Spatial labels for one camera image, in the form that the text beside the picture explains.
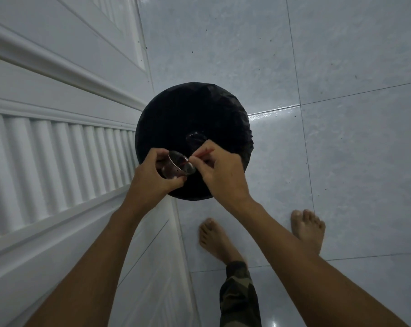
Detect person's right forearm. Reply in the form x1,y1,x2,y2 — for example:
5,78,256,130
236,197,411,327

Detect person's right foot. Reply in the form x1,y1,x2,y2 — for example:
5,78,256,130
290,209,326,257

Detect person's foot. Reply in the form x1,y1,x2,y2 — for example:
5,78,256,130
198,217,248,269
290,209,326,257

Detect white panelled door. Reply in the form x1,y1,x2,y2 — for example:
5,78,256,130
0,0,201,327

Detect person's right hand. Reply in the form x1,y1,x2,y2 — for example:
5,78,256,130
189,139,254,212

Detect person's left hand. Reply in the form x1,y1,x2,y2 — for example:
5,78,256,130
125,148,188,212

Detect person's left forearm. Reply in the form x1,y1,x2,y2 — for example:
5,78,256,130
24,197,148,327

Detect camouflage trousers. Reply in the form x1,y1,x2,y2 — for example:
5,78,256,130
219,261,262,327

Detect black bin with bag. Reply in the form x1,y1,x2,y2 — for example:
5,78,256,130
134,82,254,201

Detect small metal cup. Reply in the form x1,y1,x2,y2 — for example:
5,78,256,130
159,150,197,180

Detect person's left foot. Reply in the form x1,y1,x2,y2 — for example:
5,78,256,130
198,217,248,269

